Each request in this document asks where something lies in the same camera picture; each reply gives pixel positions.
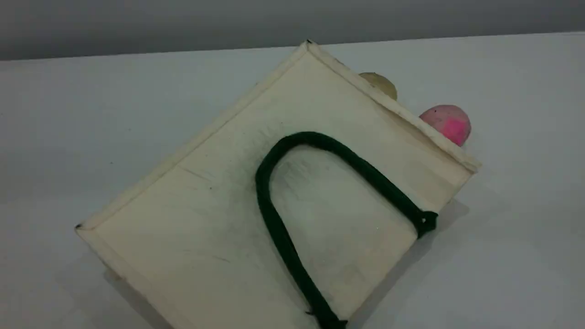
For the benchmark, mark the beige round potato toy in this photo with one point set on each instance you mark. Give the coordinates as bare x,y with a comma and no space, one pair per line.
384,84

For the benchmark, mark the pink spotted round toy fruit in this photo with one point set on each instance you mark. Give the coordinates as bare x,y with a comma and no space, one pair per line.
450,123

